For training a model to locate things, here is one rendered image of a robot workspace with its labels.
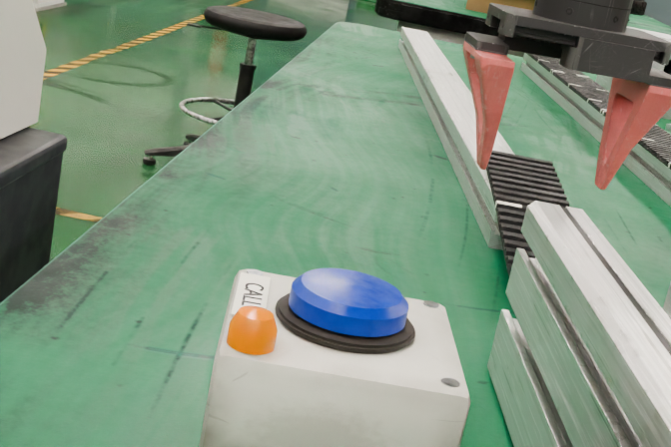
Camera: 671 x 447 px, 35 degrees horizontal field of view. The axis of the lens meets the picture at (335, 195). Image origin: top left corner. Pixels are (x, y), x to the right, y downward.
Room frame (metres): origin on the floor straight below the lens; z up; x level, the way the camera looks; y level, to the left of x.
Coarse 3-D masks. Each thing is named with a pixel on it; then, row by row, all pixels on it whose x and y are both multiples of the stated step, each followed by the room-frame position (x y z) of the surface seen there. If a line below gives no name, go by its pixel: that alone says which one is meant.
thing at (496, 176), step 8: (488, 176) 0.70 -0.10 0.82; (496, 176) 0.70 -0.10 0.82; (504, 176) 0.70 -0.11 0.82; (512, 176) 0.70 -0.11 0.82; (520, 176) 0.71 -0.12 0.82; (512, 184) 0.69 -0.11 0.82; (520, 184) 0.69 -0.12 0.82; (528, 184) 0.69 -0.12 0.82; (536, 184) 0.70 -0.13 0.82; (544, 184) 0.70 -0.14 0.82; (552, 184) 0.70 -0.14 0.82; (560, 184) 0.71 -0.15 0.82; (552, 192) 0.69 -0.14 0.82; (560, 192) 0.69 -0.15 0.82
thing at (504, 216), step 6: (498, 210) 0.64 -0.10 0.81; (504, 210) 0.65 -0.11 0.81; (510, 210) 0.65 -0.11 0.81; (498, 216) 0.64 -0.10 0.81; (504, 216) 0.64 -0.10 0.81; (510, 216) 0.64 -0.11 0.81; (516, 216) 0.64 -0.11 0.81; (522, 216) 0.64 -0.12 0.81; (498, 222) 0.64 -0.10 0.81; (504, 222) 0.63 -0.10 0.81; (510, 222) 0.63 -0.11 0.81; (516, 222) 0.63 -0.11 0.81; (522, 222) 0.63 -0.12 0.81
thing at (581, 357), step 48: (528, 240) 0.44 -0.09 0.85; (576, 240) 0.41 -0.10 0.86; (528, 288) 0.42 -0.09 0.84; (576, 288) 0.36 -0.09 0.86; (624, 288) 0.36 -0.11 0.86; (528, 336) 0.41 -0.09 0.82; (576, 336) 0.37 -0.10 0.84; (624, 336) 0.31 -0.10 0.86; (528, 384) 0.39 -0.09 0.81; (576, 384) 0.33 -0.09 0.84; (624, 384) 0.29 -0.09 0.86; (528, 432) 0.37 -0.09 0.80; (576, 432) 0.32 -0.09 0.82; (624, 432) 0.29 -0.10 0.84
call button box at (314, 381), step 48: (240, 288) 0.35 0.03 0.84; (288, 288) 0.36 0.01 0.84; (288, 336) 0.32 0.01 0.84; (336, 336) 0.32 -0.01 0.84; (384, 336) 0.33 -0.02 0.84; (432, 336) 0.34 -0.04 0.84; (240, 384) 0.30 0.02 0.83; (288, 384) 0.30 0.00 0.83; (336, 384) 0.30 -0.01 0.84; (384, 384) 0.30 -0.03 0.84; (432, 384) 0.30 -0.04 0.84; (240, 432) 0.30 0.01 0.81; (288, 432) 0.30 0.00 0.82; (336, 432) 0.30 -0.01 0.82; (384, 432) 0.30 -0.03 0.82; (432, 432) 0.30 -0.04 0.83
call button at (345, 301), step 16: (320, 272) 0.35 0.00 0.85; (336, 272) 0.35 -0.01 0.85; (352, 272) 0.35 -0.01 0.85; (304, 288) 0.33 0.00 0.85; (320, 288) 0.33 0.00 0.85; (336, 288) 0.33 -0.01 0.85; (352, 288) 0.33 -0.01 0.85; (368, 288) 0.34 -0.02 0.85; (384, 288) 0.34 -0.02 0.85; (304, 304) 0.32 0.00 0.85; (320, 304) 0.32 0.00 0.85; (336, 304) 0.32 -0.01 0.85; (352, 304) 0.32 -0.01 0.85; (368, 304) 0.32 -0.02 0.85; (384, 304) 0.33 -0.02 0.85; (400, 304) 0.33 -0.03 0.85; (320, 320) 0.32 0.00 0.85; (336, 320) 0.32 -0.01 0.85; (352, 320) 0.32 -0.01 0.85; (368, 320) 0.32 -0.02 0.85; (384, 320) 0.32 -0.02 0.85; (400, 320) 0.33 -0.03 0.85; (368, 336) 0.32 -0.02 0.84
